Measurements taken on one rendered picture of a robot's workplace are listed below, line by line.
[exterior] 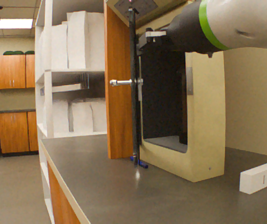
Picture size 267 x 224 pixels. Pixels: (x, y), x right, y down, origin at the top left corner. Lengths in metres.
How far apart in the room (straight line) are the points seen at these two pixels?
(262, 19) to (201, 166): 0.46
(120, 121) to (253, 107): 0.52
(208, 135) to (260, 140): 0.41
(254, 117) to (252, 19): 0.78
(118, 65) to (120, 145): 0.29
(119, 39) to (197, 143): 0.50
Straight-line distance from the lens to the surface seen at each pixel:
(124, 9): 0.87
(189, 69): 0.66
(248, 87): 1.08
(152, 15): 0.80
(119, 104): 0.94
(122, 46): 0.97
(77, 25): 1.90
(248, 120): 1.08
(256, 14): 0.31
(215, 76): 0.69
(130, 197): 0.59
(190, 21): 0.40
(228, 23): 0.34
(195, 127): 0.65
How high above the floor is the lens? 1.17
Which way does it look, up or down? 3 degrees down
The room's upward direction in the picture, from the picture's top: 2 degrees counter-clockwise
